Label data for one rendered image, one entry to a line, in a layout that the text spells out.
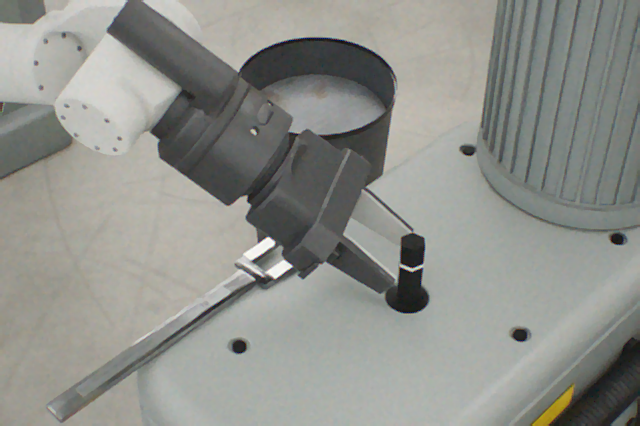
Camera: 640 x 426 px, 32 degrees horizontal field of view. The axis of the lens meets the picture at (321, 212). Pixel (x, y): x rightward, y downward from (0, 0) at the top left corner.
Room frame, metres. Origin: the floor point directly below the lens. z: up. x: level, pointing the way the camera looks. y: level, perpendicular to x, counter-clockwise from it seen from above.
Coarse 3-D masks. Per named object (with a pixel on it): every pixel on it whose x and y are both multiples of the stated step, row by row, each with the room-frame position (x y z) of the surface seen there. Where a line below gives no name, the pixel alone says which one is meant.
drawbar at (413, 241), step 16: (400, 240) 0.63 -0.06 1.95; (416, 240) 0.63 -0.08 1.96; (400, 256) 0.63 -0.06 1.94; (416, 256) 0.62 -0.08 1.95; (400, 272) 0.62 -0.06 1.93; (416, 272) 0.62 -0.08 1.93; (400, 288) 0.62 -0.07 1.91; (416, 288) 0.62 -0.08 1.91; (400, 304) 0.62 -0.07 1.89; (416, 304) 0.62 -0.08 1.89
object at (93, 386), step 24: (264, 240) 0.69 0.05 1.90; (240, 264) 0.66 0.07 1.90; (288, 264) 0.66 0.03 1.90; (216, 288) 0.63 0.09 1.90; (240, 288) 0.63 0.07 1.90; (264, 288) 0.64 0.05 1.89; (192, 312) 0.60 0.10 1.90; (216, 312) 0.61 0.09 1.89; (144, 336) 0.58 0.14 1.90; (168, 336) 0.58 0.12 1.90; (120, 360) 0.55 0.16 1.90; (144, 360) 0.55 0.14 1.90; (96, 384) 0.53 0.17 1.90; (48, 408) 0.51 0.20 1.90; (72, 408) 0.51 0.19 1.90
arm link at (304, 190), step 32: (256, 96) 0.68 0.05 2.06; (256, 128) 0.65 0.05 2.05; (288, 128) 0.66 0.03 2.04; (224, 160) 0.63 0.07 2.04; (256, 160) 0.63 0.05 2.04; (288, 160) 0.65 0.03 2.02; (320, 160) 0.67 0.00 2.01; (352, 160) 0.68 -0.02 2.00; (224, 192) 0.63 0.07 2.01; (256, 192) 0.64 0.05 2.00; (288, 192) 0.62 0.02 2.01; (320, 192) 0.64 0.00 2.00; (352, 192) 0.65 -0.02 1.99; (256, 224) 0.62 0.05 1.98; (288, 224) 0.61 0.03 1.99; (320, 224) 0.61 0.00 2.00; (288, 256) 0.60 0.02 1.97; (320, 256) 0.59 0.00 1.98
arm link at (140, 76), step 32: (128, 0) 0.68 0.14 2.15; (128, 32) 0.66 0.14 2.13; (160, 32) 0.67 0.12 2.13; (96, 64) 0.67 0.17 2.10; (128, 64) 0.67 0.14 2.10; (160, 64) 0.66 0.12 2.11; (192, 64) 0.65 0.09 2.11; (224, 64) 0.67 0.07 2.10; (64, 96) 0.64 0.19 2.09; (96, 96) 0.64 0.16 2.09; (128, 96) 0.65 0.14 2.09; (160, 96) 0.65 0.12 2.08; (192, 96) 0.66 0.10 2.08; (224, 96) 0.66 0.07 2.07; (96, 128) 0.64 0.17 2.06; (128, 128) 0.63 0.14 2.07; (160, 128) 0.66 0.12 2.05; (192, 128) 0.64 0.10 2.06; (224, 128) 0.64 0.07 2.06; (192, 160) 0.64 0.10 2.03
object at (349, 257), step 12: (348, 240) 0.61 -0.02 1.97; (336, 252) 0.61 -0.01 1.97; (348, 252) 0.61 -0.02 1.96; (360, 252) 0.61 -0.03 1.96; (336, 264) 0.61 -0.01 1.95; (348, 264) 0.61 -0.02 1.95; (360, 264) 0.61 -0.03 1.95; (372, 264) 0.61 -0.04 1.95; (360, 276) 0.61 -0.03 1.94; (372, 276) 0.60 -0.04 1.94; (384, 276) 0.60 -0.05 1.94; (372, 288) 0.60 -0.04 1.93; (384, 288) 0.60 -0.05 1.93
